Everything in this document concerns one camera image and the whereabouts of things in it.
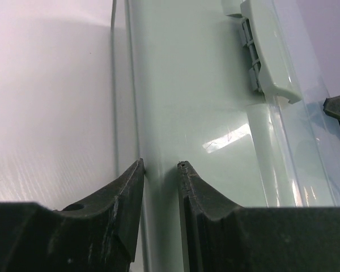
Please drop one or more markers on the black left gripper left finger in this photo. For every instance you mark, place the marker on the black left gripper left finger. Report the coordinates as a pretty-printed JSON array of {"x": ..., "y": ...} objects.
[{"x": 97, "y": 233}]

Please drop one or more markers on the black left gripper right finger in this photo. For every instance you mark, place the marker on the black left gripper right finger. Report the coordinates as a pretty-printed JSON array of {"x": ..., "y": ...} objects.
[{"x": 220, "y": 235}]

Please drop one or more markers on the green plastic tool box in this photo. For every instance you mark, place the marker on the green plastic tool box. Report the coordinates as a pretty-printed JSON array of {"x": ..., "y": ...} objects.
[{"x": 182, "y": 92}]

